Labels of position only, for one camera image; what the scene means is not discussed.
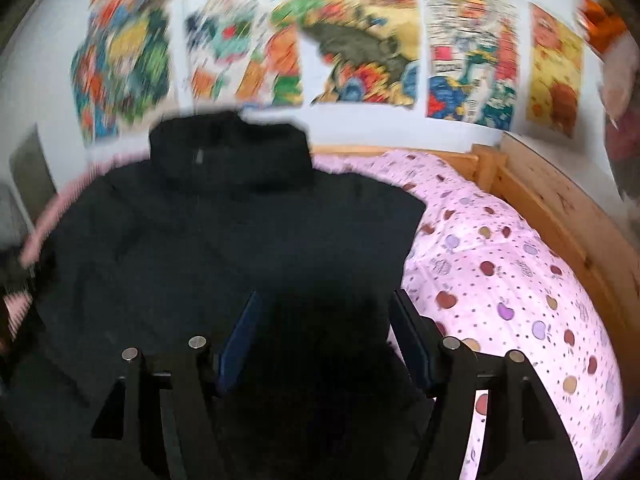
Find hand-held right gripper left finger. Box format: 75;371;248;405
90;290;267;480

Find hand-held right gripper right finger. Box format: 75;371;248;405
389;287;583;480

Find black jacket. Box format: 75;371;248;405
10;110;436;480

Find clear plastic bag of clothes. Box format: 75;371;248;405
599;35;640;203

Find pink apple print quilt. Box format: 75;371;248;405
20;150;626;480

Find grey door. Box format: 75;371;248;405
9;127;57;213

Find city and whale drawing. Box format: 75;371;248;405
424;0;520;132

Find juice drink drawing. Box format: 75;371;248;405
184;0;304;108

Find orange girl blue background drawing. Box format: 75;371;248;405
70;35;118;147

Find blond figure drawing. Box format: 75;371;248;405
107;7;173;128

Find yellow bear drawing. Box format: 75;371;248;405
526;4;585;138

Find landscape drawing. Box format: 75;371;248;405
295;0;422;110

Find orange cloth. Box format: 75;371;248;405
576;0;627;55

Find wooden bed frame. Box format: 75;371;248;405
310;132;640;376

